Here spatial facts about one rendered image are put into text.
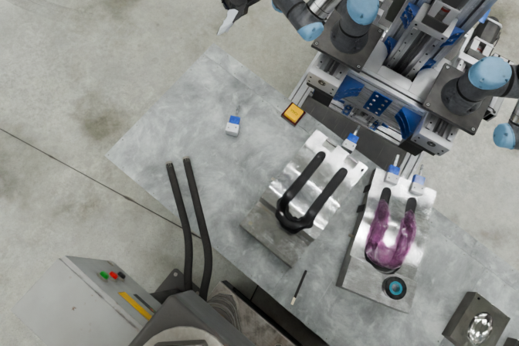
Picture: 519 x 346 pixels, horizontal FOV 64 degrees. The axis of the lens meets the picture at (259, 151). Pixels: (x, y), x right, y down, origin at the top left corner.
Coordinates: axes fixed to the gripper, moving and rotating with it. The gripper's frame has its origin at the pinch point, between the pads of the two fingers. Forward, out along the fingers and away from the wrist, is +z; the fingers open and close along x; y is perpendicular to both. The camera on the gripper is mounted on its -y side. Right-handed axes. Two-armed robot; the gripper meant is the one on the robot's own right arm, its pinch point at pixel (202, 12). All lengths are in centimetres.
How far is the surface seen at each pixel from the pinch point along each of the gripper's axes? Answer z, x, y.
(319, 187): -15, -63, 49
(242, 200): 13, -51, 59
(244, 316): 36, -89, 55
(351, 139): -39, -54, 55
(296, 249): 7, -78, 49
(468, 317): -33, -133, 41
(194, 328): 37, -61, -64
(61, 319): 68, -52, -9
